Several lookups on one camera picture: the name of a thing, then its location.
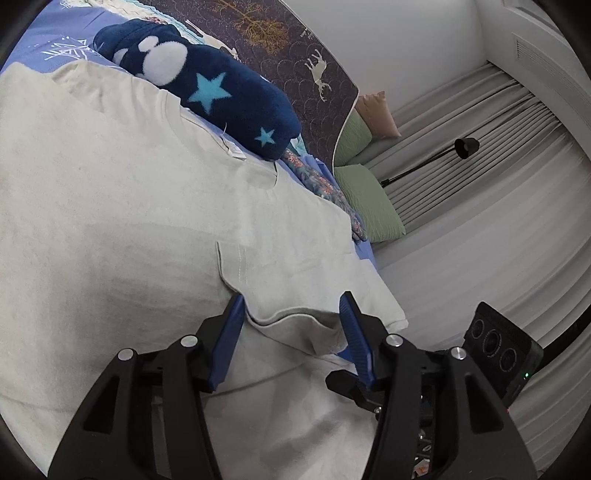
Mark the tan pillow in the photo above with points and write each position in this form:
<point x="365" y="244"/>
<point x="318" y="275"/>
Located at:
<point x="378" y="115"/>

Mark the grey curtain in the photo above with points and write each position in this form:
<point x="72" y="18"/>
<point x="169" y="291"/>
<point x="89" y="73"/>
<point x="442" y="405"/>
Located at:
<point x="461" y="230"/>

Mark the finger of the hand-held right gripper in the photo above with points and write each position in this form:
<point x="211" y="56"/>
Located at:
<point x="346" y="383"/>

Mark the blue printed blanket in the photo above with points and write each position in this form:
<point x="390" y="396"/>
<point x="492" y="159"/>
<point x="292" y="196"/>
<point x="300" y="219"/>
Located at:
<point x="46" y="41"/>

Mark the navy star fleece garment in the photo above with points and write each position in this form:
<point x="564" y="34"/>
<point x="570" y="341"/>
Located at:
<point x="231" y="110"/>

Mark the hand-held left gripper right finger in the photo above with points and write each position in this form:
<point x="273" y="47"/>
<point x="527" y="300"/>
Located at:
<point x="355" y="337"/>

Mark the green pillow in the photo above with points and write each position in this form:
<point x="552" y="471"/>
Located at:
<point x="369" y="203"/>
<point x="353" y="138"/>

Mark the white air conditioner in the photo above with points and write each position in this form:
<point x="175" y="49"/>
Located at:
<point x="545" y="69"/>

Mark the folded floral cloth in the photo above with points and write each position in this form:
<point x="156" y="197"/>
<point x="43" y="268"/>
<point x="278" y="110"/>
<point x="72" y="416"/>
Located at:
<point x="323" y="184"/>

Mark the dark deer print blanket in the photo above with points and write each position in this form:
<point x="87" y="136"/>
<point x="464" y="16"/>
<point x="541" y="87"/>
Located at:
<point x="286" y="69"/>

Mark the beige t-shirt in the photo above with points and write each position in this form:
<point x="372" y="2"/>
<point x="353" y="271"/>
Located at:
<point x="138" y="230"/>

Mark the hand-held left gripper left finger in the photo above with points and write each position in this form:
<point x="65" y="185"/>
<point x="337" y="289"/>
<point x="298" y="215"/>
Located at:
<point x="228" y="341"/>

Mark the black lamp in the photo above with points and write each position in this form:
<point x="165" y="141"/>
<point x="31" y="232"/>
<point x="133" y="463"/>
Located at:
<point x="467" y="146"/>

